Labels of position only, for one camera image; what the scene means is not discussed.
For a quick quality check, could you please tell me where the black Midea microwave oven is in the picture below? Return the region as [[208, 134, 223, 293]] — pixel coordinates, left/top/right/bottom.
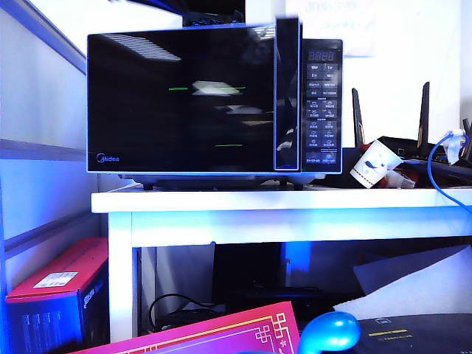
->
[[117, 38, 344, 192]]

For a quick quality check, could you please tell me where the pink gift box gold pattern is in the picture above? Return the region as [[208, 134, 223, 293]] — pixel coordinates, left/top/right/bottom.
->
[[69, 300, 300, 354]]

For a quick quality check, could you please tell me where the red and black cardboard box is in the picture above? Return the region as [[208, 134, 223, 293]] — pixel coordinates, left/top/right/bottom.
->
[[5, 237, 111, 354]]

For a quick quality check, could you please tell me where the black box gold print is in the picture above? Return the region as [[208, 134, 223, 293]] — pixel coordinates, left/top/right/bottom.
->
[[355, 313, 472, 354]]

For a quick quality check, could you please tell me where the white table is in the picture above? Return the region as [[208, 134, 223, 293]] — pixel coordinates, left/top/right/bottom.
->
[[90, 186, 472, 342]]

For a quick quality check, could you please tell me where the black upright panel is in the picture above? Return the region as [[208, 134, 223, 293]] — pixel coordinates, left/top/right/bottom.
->
[[212, 242, 287, 292]]

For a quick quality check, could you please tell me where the white paper cup blue print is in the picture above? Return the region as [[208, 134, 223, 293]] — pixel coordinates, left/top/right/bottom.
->
[[348, 139, 403, 190]]

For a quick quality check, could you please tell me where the dark blue snack bag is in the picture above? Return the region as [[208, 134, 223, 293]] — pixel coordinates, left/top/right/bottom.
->
[[183, 10, 245, 27]]

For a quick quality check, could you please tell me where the small red white carton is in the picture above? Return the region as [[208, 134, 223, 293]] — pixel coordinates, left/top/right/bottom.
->
[[383, 167, 420, 189]]

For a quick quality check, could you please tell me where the black rectangular screen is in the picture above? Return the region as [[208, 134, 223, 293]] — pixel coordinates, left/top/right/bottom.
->
[[182, 0, 246, 12]]

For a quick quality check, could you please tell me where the glossy blue round object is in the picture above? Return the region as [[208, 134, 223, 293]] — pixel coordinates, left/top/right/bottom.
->
[[296, 310, 361, 354]]

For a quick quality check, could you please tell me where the black router with antennas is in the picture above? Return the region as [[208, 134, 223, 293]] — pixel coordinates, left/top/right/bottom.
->
[[341, 81, 472, 190]]

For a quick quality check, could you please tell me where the gray cardboard sheet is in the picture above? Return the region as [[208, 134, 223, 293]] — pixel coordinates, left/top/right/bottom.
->
[[353, 245, 472, 296]]

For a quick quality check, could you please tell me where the white tape wad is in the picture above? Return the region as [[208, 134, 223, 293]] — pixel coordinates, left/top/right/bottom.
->
[[444, 128, 470, 165]]

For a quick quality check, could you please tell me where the white paper sheet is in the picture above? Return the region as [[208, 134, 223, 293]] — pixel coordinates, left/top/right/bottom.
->
[[333, 254, 472, 321]]

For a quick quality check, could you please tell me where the black power cable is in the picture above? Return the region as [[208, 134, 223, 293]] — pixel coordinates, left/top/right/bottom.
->
[[148, 293, 222, 331]]

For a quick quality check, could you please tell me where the white paper wall notice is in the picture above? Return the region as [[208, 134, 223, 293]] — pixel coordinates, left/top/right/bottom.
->
[[285, 0, 377, 59]]

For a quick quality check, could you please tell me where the blue network cable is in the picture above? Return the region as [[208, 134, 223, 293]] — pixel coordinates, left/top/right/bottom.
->
[[426, 131, 472, 214]]

